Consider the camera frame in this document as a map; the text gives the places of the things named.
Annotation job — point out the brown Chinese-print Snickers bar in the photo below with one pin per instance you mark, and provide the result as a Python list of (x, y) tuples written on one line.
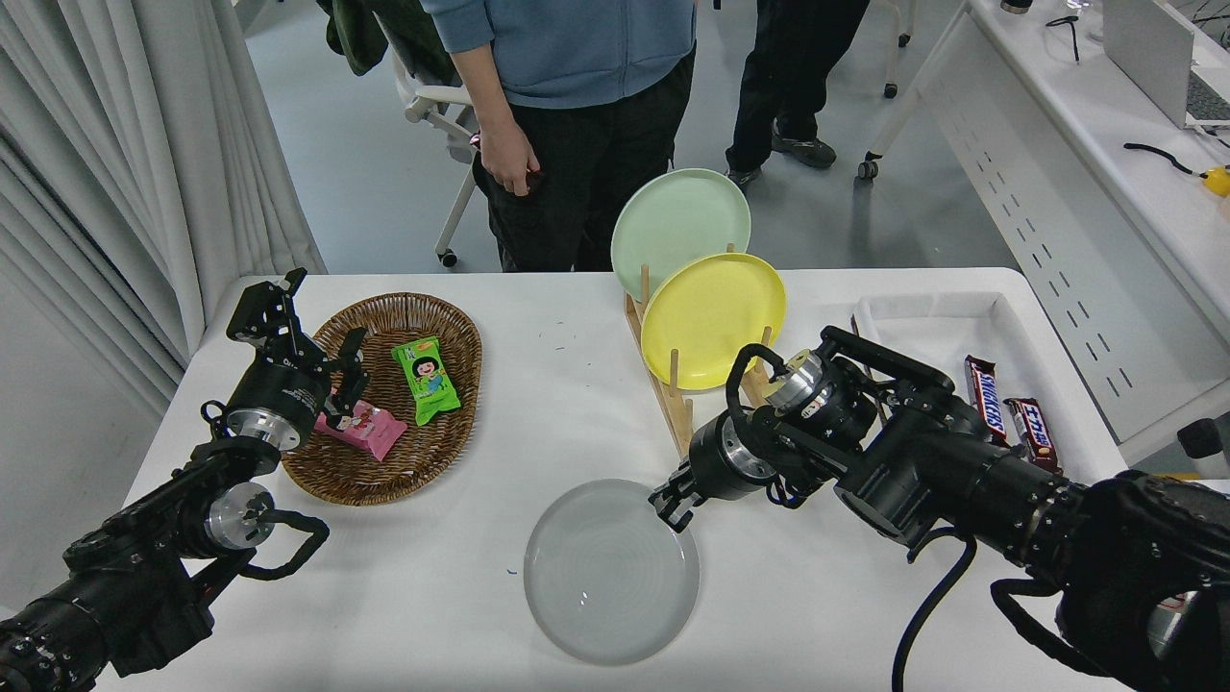
[(1033, 432)]

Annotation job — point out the dark jacket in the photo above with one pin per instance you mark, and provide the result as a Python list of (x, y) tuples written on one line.
[(356, 38)]

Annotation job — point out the white perforated side table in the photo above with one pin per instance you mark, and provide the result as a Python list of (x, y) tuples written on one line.
[(1057, 115)]

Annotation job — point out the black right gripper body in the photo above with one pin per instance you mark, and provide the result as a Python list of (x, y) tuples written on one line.
[(709, 466)]

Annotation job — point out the white tray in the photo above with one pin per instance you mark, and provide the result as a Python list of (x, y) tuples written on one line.
[(922, 327)]

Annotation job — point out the brown wicker basket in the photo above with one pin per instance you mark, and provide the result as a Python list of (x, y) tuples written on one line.
[(404, 466)]

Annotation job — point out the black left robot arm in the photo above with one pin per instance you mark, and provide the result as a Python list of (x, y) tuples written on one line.
[(125, 567)]

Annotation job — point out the grey plate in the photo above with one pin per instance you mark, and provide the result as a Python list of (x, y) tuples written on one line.
[(605, 577)]

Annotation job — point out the green snack bar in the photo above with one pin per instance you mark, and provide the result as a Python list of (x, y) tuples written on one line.
[(428, 380)]

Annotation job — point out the white office chair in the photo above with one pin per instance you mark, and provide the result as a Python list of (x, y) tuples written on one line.
[(452, 96)]

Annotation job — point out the person's hand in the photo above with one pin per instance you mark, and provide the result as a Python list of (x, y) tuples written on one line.
[(509, 161)]

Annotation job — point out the yellow plate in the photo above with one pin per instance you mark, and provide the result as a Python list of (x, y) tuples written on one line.
[(711, 317)]

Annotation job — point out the silver laptop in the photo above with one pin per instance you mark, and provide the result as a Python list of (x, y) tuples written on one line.
[(1143, 48)]

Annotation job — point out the pink snack bar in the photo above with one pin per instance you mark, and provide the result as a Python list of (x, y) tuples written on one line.
[(380, 432)]

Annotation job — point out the wooden plate rack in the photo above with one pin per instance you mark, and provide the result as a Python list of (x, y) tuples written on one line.
[(677, 413)]

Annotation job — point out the white chair base with caster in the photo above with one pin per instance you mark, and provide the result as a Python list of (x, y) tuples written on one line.
[(892, 89)]

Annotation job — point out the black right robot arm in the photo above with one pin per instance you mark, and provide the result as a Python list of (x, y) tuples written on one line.
[(961, 471)]

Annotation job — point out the pale green plate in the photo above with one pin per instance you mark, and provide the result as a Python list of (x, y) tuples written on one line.
[(677, 226)]

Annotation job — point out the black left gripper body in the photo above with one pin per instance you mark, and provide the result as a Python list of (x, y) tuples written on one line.
[(283, 389)]

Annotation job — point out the white curtain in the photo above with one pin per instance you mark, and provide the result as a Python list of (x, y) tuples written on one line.
[(115, 144)]

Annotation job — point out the person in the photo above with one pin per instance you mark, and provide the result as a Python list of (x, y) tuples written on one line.
[(788, 58), (596, 58)]

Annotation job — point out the black cylinder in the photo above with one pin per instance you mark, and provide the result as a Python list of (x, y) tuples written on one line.
[(1201, 447)]

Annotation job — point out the small yellow object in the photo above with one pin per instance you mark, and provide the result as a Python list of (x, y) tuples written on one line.
[(1218, 181)]

